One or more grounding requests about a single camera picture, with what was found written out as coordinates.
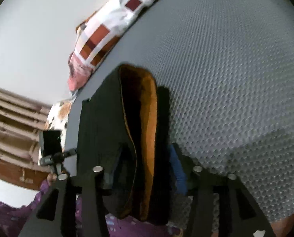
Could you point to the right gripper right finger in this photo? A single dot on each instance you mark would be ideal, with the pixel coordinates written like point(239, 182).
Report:
point(239, 213)

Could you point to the black pants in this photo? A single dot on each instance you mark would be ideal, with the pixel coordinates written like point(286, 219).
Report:
point(124, 129)

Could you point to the purple patterned clothing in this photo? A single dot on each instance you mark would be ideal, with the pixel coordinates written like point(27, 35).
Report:
point(12, 220)

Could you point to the left hand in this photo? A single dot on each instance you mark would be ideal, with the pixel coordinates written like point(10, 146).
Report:
point(51, 178)

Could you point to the floral white pillow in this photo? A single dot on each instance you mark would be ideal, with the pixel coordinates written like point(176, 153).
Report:
point(58, 119)

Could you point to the wooden headboard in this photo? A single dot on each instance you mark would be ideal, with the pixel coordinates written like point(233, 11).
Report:
point(21, 121)

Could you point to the pink checked pillow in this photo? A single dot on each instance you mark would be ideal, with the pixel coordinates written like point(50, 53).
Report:
point(97, 35)

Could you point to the grey mesh mattress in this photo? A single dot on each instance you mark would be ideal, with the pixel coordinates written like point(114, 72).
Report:
point(229, 66)

